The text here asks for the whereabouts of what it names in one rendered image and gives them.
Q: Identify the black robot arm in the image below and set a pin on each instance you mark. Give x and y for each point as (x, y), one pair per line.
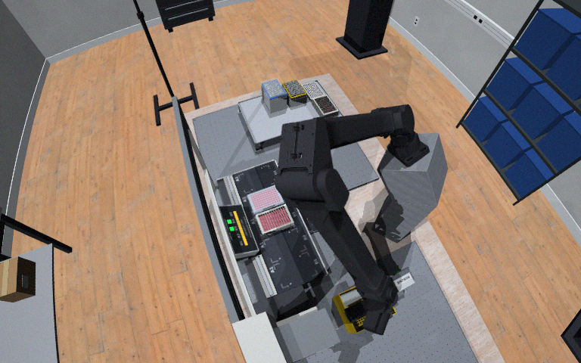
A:
(312, 185)

